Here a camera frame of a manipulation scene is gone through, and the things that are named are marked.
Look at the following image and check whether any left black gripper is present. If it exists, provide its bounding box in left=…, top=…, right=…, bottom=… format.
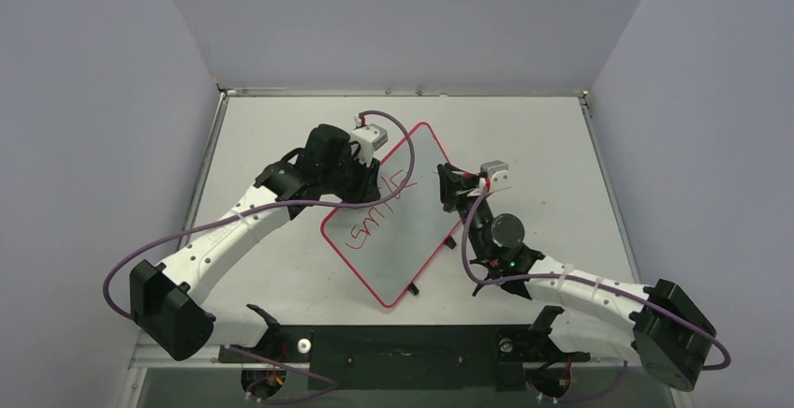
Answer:
left=322, top=148, right=379, bottom=209

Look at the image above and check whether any red capped whiteboard marker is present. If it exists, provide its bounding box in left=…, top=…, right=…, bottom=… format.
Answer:
left=451, top=171, right=479, bottom=180

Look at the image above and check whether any pink framed whiteboard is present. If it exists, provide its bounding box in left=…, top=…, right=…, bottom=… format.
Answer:
left=320, top=122, right=461, bottom=308

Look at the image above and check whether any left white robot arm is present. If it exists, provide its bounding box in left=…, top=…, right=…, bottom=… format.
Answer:
left=129, top=124, right=388, bottom=361

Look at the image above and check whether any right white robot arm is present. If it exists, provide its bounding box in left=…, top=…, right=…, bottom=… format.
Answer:
left=436, top=161, right=729, bottom=392

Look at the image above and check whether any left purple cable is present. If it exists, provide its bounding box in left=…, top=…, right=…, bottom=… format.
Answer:
left=102, top=109, right=418, bottom=321

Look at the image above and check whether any purple cable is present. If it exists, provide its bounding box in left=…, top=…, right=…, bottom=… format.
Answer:
left=460, top=188, right=732, bottom=403
left=102, top=109, right=418, bottom=321

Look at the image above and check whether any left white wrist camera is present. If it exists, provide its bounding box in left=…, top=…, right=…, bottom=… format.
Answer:
left=349, top=115, right=389, bottom=166

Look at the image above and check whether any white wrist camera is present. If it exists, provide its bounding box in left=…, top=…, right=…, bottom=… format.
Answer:
left=349, top=115, right=389, bottom=166
left=479, top=160, right=512, bottom=194

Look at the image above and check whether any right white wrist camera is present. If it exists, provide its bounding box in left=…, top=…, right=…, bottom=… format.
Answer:
left=479, top=160, right=512, bottom=194

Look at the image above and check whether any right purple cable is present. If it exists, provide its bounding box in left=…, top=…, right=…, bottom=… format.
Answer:
left=460, top=188, right=732, bottom=403

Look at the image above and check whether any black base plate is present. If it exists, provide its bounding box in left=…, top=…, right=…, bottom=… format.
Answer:
left=219, top=325, right=591, bottom=390

